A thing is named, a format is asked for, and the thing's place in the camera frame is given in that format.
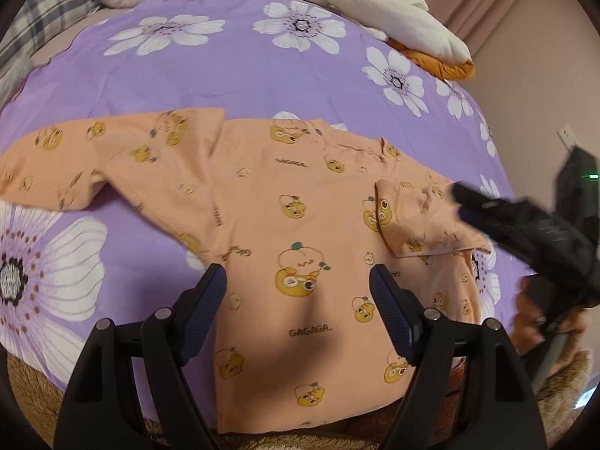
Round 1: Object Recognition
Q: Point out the white plush goose toy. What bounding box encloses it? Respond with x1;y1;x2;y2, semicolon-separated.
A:
262;0;475;80

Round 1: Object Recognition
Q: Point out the person's right hand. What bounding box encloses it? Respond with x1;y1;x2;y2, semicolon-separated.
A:
514;277;592;354

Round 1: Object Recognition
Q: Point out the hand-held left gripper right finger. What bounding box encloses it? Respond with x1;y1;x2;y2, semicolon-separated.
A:
369;265;548;450

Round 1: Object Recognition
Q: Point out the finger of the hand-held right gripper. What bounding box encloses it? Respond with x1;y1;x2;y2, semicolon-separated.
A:
458;205;514;251
451;182;509;219

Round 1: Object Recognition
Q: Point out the grey plaid blanket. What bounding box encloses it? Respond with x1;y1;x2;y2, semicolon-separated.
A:
0;0;103;100

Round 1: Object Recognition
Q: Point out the purple floral bed sheet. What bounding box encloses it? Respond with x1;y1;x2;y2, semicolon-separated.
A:
0;0;540;432

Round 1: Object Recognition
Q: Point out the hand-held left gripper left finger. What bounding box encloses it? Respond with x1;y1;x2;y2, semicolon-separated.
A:
52;263;229;450

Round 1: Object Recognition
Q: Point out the orange cartoon print baby shirt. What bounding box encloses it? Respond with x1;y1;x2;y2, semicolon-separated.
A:
0;108;493;434

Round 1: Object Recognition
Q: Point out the white wall socket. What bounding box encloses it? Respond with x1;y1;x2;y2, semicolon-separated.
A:
558;124;581;152

